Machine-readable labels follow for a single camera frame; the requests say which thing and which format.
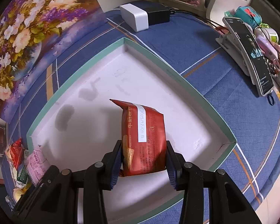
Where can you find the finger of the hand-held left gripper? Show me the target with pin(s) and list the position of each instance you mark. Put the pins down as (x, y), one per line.
(46, 177)

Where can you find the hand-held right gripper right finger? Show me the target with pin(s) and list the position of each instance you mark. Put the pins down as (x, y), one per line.
(170, 169)

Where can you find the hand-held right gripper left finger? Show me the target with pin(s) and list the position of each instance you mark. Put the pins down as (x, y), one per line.
(115, 169)

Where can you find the pink snack packet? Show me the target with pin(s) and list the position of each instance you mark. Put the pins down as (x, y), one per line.
(37, 165)

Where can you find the white green cracker packet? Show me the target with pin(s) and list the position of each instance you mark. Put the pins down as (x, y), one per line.
(22, 177)

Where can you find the red cracker packet white strip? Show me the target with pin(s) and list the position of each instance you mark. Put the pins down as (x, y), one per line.
(144, 149)

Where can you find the white box with teal rim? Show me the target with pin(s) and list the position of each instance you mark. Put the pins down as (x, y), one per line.
(154, 86)

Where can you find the white clip phone stand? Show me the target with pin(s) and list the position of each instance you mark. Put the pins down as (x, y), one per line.
(228, 46)

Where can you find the smartphone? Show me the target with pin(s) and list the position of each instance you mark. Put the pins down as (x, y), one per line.
(249, 49)

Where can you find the flower painting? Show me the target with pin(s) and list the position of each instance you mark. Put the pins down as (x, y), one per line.
(37, 28)

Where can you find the white charger block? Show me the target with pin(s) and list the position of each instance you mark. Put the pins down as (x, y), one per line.
(133, 16)

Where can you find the purple pouch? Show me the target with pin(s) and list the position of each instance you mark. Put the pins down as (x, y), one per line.
(266, 46)

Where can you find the black power adapter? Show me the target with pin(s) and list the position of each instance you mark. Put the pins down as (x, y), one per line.
(157, 14)

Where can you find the white round jar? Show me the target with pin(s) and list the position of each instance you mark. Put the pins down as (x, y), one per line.
(270, 34)

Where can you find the white cutout rack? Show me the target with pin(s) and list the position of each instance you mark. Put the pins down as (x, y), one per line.
(214, 4)

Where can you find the teal pouch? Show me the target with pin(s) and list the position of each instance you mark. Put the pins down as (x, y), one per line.
(243, 14)

